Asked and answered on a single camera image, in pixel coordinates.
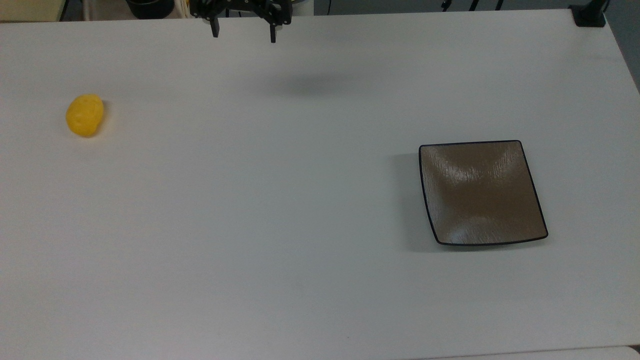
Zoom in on black round bucket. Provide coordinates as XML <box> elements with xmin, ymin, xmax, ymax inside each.
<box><xmin>125</xmin><ymin>0</ymin><xmax>176</xmax><ymax>20</ymax></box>

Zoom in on black table clamp mount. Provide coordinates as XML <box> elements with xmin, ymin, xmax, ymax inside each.
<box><xmin>569</xmin><ymin>0</ymin><xmax>610</xmax><ymax>28</ymax></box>

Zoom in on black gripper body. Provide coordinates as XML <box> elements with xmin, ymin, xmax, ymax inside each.
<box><xmin>189</xmin><ymin>0</ymin><xmax>292</xmax><ymax>26</ymax></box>

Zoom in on square brown ceramic plate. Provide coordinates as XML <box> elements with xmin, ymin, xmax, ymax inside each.
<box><xmin>418</xmin><ymin>140</ymin><xmax>549</xmax><ymax>247</ymax></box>

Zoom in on yellow lemon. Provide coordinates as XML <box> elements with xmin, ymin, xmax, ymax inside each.
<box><xmin>65</xmin><ymin>94</ymin><xmax>105</xmax><ymax>138</ymax></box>

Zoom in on black stand legs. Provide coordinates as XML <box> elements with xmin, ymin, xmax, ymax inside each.
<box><xmin>440</xmin><ymin>0</ymin><xmax>505</xmax><ymax>12</ymax></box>

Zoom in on beige wooden board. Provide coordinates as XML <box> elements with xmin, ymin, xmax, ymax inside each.
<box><xmin>0</xmin><ymin>0</ymin><xmax>69</xmax><ymax>23</ymax></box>

